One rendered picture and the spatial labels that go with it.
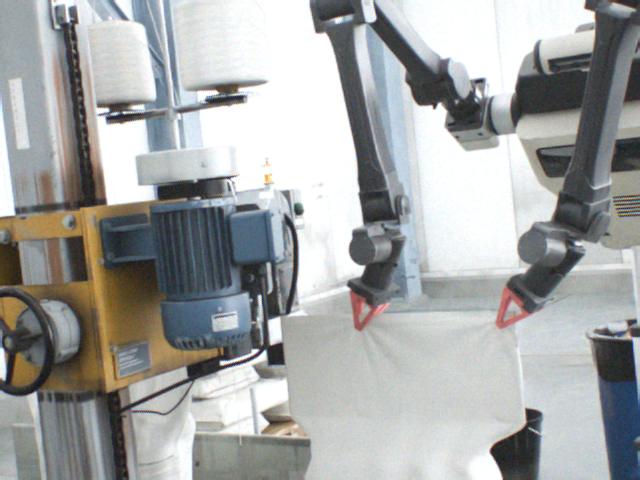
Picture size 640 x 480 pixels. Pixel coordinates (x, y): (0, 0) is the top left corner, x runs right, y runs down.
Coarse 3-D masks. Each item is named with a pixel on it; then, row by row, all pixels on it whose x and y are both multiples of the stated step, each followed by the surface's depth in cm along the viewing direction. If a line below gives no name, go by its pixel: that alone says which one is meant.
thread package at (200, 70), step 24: (192, 0) 182; (216, 0) 181; (240, 0) 182; (192, 24) 182; (216, 24) 181; (240, 24) 182; (264, 24) 188; (192, 48) 183; (216, 48) 181; (240, 48) 182; (264, 48) 186; (192, 72) 183; (216, 72) 181; (240, 72) 182; (264, 72) 186
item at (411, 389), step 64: (320, 320) 204; (384, 320) 196; (448, 320) 189; (320, 384) 206; (384, 384) 198; (448, 384) 191; (512, 384) 184; (320, 448) 201; (384, 448) 194; (448, 448) 188
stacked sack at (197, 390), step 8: (248, 368) 506; (224, 376) 493; (232, 376) 496; (240, 376) 499; (248, 376) 503; (256, 376) 507; (200, 384) 480; (208, 384) 483; (216, 384) 486; (224, 384) 490; (232, 384) 492; (240, 384) 498; (248, 384) 504; (192, 392) 480; (200, 392) 479; (208, 392) 480; (216, 392) 483; (224, 392) 489
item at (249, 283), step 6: (246, 204) 183; (252, 204) 182; (258, 204) 182; (240, 210) 184; (246, 210) 183; (252, 210) 182; (246, 270) 184; (270, 270) 183; (240, 276) 181; (246, 276) 181; (252, 276) 181; (270, 276) 183; (246, 282) 182; (252, 282) 181; (264, 282) 183; (270, 282) 183; (246, 288) 185; (252, 288) 184; (258, 288) 183; (270, 288) 183; (252, 294) 184; (258, 294) 184
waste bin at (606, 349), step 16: (624, 320) 423; (592, 336) 395; (608, 336) 389; (592, 352) 403; (608, 352) 389; (624, 352) 383; (608, 368) 391; (624, 368) 385; (608, 384) 393; (624, 384) 387; (608, 400) 395; (624, 400) 388; (608, 416) 397; (624, 416) 389; (608, 432) 399; (624, 432) 390; (608, 448) 402; (624, 448) 391; (624, 464) 393
